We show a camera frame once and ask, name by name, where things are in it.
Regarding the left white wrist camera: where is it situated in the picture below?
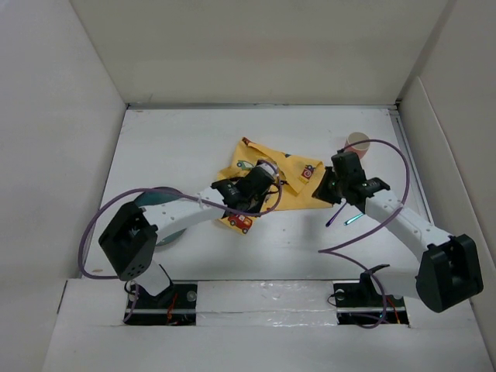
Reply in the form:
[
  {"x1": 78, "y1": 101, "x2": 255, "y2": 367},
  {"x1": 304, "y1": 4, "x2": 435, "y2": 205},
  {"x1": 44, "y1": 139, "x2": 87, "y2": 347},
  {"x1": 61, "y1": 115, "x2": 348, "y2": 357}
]
[{"x1": 257, "y1": 160, "x2": 279, "y2": 181}]

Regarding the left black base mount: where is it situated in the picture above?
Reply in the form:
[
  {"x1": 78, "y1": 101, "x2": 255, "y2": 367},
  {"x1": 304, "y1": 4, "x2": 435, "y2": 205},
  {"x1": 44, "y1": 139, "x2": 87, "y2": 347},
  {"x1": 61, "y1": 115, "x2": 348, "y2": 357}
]
[{"x1": 123, "y1": 281, "x2": 198, "y2": 326}]

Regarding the pink paper cup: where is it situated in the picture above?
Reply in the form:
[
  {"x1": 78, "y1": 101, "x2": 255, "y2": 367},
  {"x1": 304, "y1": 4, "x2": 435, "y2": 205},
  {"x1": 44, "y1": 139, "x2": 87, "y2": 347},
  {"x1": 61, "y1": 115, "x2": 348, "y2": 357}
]
[{"x1": 344, "y1": 132, "x2": 370, "y2": 159}]

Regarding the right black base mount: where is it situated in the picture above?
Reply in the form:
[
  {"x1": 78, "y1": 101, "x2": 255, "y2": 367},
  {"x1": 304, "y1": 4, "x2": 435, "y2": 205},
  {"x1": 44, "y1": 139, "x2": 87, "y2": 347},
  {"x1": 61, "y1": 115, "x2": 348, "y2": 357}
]
[{"x1": 327, "y1": 281, "x2": 409, "y2": 326}]

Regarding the dark blue ceramic plate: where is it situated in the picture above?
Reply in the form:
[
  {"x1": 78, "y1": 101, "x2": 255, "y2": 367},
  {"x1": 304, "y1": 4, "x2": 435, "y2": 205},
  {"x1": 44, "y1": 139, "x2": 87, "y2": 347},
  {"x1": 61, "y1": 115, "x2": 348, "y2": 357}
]
[{"x1": 133, "y1": 186, "x2": 186, "y2": 248}]

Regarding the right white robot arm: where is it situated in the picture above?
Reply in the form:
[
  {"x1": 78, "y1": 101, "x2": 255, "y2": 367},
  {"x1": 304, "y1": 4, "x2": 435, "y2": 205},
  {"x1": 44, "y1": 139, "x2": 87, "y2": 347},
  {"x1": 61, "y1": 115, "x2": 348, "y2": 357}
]
[{"x1": 313, "y1": 152, "x2": 484, "y2": 313}]

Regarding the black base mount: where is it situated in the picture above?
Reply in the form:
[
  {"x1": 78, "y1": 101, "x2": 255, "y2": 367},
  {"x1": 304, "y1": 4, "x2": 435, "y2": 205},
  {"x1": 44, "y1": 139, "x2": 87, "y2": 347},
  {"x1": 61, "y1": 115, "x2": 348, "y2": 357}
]
[
  {"x1": 123, "y1": 281, "x2": 198, "y2": 326},
  {"x1": 327, "y1": 281, "x2": 409, "y2": 326}
]

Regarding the yellow car-print placemat cloth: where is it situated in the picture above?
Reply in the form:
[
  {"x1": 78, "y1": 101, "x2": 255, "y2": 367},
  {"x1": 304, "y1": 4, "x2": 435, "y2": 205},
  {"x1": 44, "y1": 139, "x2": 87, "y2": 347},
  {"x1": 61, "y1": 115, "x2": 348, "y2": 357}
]
[{"x1": 216, "y1": 137, "x2": 332, "y2": 212}]

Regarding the purple metallic spoon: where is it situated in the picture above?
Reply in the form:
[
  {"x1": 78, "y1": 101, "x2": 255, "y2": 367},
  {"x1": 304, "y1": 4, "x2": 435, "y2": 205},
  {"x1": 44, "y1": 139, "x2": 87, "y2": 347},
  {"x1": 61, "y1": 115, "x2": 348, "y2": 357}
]
[{"x1": 325, "y1": 201, "x2": 348, "y2": 228}]

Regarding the iridescent metallic fork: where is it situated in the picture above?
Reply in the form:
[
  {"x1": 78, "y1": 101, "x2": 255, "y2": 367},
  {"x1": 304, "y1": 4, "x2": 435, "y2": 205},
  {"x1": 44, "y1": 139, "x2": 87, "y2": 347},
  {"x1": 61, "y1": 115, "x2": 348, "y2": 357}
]
[{"x1": 343, "y1": 213, "x2": 364, "y2": 226}]

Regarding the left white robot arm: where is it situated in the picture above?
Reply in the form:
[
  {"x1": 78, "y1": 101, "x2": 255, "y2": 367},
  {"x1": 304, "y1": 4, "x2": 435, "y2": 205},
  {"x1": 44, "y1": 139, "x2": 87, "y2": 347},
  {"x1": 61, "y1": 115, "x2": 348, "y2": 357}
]
[{"x1": 98, "y1": 160, "x2": 281, "y2": 308}]

